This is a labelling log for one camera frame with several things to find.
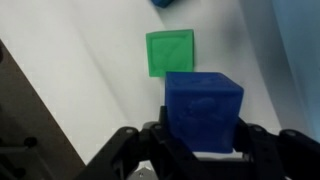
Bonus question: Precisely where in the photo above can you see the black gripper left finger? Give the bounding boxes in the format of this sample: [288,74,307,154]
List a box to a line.
[76,105,214,180]

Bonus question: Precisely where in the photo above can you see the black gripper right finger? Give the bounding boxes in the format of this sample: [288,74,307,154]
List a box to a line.
[233,116,320,180]

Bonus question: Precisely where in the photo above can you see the dark green cube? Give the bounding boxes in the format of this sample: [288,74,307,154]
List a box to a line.
[145,28,195,78]

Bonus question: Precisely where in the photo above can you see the dark blue cube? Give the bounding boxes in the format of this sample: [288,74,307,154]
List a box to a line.
[149,0,176,9]

